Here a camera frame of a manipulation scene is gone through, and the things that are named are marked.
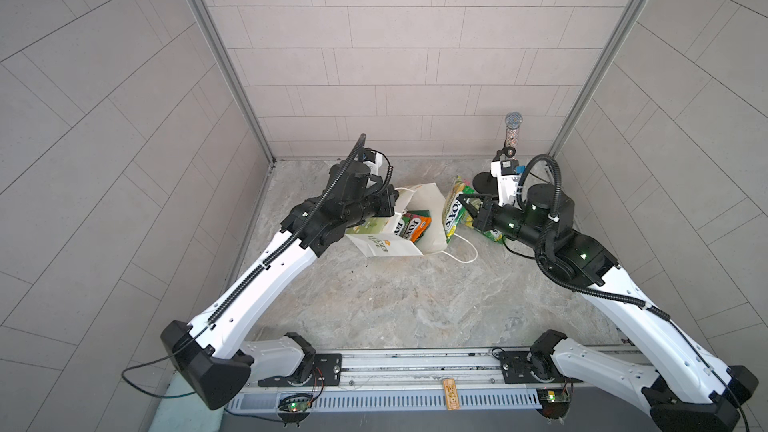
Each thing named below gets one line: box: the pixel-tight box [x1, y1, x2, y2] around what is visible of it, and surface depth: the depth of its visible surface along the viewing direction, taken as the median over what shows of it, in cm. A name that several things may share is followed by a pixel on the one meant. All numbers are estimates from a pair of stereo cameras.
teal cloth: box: [149, 371, 226, 432], surface depth 64 cm
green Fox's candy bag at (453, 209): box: [442, 176, 474, 244], surface depth 65 cm
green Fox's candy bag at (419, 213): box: [407, 209, 431, 217], surface depth 91 cm
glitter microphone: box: [505, 111, 523, 159], surface depth 88 cm
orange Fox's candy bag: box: [406, 216, 433, 243], surface depth 89 cm
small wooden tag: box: [443, 378, 461, 411], surface depth 69 cm
